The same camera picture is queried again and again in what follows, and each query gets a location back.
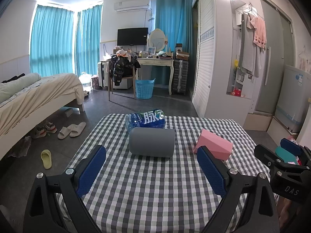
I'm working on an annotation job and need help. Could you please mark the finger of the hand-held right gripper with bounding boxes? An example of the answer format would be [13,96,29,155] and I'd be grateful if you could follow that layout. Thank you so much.
[280,138,311,168]
[254,144,310,171]

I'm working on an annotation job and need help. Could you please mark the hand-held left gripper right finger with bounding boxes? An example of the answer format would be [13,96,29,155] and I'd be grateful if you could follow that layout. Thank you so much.
[196,146,280,233]

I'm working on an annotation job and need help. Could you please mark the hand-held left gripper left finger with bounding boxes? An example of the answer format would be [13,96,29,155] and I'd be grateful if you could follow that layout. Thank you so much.
[23,145,107,233]

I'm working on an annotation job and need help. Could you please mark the grey cup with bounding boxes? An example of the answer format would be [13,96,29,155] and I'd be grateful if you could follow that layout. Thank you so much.
[129,127,175,160]

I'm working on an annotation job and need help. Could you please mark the teal box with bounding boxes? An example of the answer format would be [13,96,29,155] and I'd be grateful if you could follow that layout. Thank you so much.
[276,147,299,163]

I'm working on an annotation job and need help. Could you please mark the person's leg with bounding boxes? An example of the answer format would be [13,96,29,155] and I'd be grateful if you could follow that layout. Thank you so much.
[274,194,311,233]

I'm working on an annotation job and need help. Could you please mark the pink box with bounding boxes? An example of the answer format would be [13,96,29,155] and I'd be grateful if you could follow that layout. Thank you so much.
[193,129,234,161]

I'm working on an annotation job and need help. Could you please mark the flat cardboard sheet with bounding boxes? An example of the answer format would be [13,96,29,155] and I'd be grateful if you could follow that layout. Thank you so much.
[244,113,273,132]

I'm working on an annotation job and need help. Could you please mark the white slipper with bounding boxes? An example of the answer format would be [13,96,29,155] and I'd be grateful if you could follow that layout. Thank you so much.
[70,122,87,137]
[58,127,74,140]

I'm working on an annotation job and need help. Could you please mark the yellow slipper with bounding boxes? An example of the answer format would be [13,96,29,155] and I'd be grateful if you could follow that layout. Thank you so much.
[41,150,53,169]

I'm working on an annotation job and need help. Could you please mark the white refrigerator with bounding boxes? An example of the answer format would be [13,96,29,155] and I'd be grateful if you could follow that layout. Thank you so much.
[274,64,311,134]

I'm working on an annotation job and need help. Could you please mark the white sneaker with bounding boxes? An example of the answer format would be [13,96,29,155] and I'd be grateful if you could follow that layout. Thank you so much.
[33,125,47,139]
[45,121,58,134]

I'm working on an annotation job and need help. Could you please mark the grey checkered tablecloth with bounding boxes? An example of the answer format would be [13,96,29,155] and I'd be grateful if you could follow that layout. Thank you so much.
[56,114,280,233]

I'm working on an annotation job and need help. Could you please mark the white bed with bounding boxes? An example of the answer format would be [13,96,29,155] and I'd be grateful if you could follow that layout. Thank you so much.
[0,73,85,161]

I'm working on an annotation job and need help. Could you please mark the clear plastic bag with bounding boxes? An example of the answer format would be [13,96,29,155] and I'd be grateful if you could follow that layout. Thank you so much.
[13,136,32,158]

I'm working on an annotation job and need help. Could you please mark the blue label plastic bottle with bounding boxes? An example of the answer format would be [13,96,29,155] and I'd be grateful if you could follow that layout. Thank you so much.
[125,112,167,130]

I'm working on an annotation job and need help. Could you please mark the frosted glass door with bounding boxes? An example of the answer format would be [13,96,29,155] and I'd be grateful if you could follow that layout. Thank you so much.
[253,0,296,115]

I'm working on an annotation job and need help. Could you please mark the clear water jug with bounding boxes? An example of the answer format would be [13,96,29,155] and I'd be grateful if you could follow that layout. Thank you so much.
[80,72,92,92]

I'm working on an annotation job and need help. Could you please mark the white towel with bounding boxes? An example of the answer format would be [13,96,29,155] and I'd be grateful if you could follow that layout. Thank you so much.
[252,42,263,77]

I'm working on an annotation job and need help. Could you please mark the beige bed sheet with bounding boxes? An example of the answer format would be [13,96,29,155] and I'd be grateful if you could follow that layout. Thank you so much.
[0,73,84,133]

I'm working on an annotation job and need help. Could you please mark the wooden chair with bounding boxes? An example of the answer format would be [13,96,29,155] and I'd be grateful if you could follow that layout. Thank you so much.
[108,61,137,101]

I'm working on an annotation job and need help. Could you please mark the white suitcase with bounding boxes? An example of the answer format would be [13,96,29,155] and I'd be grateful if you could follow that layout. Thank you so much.
[98,61,109,88]

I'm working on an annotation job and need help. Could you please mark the blue laundry basket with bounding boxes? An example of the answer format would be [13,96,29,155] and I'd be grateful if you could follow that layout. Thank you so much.
[135,78,156,100]

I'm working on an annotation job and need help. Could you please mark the grey hard suitcase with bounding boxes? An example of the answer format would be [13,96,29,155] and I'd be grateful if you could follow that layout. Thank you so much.
[172,59,189,96]

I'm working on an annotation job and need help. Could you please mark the white louvred wardrobe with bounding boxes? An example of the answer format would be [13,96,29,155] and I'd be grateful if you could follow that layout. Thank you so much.
[191,0,254,122]

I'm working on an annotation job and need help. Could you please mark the dark patterned jacket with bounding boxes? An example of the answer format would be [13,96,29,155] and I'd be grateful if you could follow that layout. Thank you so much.
[110,55,141,86]

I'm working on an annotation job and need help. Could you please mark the grey towel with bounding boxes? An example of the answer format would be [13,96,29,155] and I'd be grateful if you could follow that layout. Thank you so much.
[239,13,256,72]

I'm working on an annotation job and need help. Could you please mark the light green duvet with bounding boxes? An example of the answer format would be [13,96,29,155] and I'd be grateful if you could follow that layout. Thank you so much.
[0,73,42,103]

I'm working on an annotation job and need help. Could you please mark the pink towel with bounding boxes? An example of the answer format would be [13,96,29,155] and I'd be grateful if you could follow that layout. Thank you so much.
[253,15,267,49]

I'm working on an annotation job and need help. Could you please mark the white dressing table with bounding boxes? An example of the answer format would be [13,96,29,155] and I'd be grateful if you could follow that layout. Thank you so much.
[137,57,175,95]

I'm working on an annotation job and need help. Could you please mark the stacked cardboard boxes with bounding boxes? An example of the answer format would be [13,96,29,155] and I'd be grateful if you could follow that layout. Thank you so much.
[175,44,190,61]

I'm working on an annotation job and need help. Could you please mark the dark cloth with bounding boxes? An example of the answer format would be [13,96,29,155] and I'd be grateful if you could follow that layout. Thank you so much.
[1,73,26,83]

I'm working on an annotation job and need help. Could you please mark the pile of light clothes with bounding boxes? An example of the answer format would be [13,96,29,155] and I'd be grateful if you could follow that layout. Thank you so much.
[115,46,133,63]

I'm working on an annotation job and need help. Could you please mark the turquoise curtain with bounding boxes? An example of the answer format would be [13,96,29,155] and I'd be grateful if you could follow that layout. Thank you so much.
[74,6,102,77]
[30,4,74,77]
[151,0,194,87]

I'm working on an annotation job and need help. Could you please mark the black television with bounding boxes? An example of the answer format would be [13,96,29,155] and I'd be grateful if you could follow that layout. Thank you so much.
[117,28,149,46]

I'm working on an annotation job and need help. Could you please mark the oval white mirror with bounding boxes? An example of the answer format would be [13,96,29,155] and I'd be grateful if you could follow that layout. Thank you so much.
[148,28,169,52]

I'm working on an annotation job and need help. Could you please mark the white air conditioner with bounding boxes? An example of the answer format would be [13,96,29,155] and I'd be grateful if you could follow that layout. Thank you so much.
[114,0,151,13]

